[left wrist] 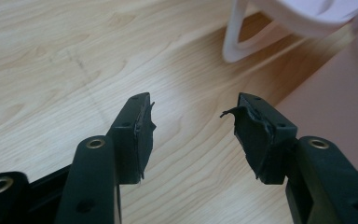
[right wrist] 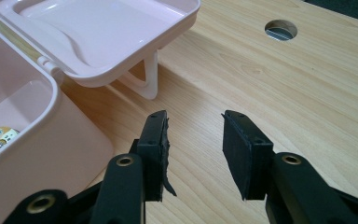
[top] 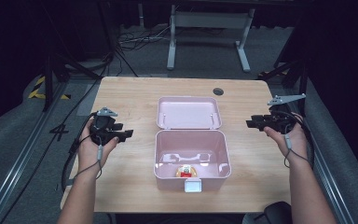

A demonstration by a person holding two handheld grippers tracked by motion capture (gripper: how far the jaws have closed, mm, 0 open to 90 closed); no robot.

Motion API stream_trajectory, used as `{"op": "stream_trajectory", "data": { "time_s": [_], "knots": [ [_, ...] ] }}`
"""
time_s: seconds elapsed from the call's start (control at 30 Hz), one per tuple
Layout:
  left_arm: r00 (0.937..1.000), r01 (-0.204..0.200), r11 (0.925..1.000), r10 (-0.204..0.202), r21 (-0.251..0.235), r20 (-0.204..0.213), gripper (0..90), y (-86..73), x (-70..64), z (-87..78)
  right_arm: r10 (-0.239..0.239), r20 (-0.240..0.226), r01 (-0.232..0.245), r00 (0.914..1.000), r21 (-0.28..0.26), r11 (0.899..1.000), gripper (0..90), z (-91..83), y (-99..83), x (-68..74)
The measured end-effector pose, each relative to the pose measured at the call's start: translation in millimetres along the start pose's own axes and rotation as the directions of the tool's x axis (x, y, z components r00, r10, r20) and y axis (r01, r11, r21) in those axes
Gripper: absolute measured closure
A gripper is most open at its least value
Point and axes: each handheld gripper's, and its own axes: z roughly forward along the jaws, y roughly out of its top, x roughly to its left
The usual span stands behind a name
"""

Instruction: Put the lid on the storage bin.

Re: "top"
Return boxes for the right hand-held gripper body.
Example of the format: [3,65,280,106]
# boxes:
[267,92,308,135]

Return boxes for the aluminium floor rail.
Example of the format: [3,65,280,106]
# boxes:
[304,124,355,224]
[0,80,71,224]

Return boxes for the white metal table frame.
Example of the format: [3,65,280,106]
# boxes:
[166,4,256,74]

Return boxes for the black chair seat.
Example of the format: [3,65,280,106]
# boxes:
[254,201,294,224]

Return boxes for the black tripod stand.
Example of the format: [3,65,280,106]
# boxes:
[40,46,139,113]
[257,59,310,118]

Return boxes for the yellow and black floor tape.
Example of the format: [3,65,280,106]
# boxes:
[27,75,72,101]

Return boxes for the person's right hand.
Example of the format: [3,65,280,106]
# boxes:
[263,112,309,163]

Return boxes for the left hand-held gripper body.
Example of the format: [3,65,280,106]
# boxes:
[89,106,124,147]

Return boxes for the bundle of floor cables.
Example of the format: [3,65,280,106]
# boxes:
[115,24,172,52]

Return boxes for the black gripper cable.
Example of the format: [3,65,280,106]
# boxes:
[61,112,98,193]
[271,109,316,169]

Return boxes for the person's left hand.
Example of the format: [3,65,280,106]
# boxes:
[76,119,120,175]

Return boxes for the pink plastic storage box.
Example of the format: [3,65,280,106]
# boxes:
[153,95,232,194]

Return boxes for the grey cable with plug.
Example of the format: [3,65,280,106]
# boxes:
[74,135,104,181]
[282,123,312,169]

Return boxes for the small orange and red toy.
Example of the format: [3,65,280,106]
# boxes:
[175,164,199,179]

